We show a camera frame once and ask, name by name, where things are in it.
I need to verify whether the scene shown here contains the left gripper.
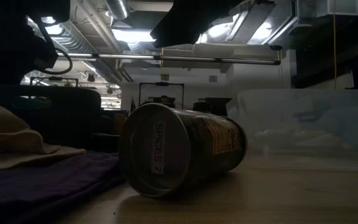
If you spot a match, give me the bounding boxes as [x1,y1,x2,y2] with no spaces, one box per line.
[0,17,59,90]

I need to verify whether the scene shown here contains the brown spice jar yellow lid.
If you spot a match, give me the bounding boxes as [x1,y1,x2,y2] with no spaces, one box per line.
[118,102,249,199]

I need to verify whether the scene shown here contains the tan cloth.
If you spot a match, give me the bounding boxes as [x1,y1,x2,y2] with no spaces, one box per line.
[0,98,87,171]

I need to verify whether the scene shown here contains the black background boxes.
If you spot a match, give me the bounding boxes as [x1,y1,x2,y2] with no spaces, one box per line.
[193,96,232,116]

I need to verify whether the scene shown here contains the dark blue plastic bin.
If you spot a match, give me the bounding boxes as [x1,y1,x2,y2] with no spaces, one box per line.
[9,86,103,152]

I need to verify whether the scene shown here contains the purple cloth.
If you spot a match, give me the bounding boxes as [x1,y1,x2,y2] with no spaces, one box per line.
[0,151,126,224]

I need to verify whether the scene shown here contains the clear plastic bin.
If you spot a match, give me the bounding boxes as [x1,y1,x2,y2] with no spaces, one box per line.
[237,88,358,171]

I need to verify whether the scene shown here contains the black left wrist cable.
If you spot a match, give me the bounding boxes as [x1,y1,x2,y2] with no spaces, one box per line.
[37,23,73,76]

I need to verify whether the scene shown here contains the black background rig frame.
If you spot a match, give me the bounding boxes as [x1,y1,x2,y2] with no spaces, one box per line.
[137,81,185,110]

